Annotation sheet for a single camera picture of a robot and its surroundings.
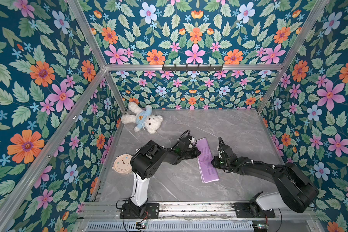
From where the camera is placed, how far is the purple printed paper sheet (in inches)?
33.6

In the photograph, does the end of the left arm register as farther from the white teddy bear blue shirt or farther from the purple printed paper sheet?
the white teddy bear blue shirt

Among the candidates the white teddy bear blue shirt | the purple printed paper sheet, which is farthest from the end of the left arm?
the white teddy bear blue shirt

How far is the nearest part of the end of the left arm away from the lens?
2.62ft

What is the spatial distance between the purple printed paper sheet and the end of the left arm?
0.16ft

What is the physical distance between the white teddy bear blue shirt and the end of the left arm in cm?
31

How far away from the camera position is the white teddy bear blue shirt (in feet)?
3.42

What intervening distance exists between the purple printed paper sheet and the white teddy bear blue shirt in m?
0.33
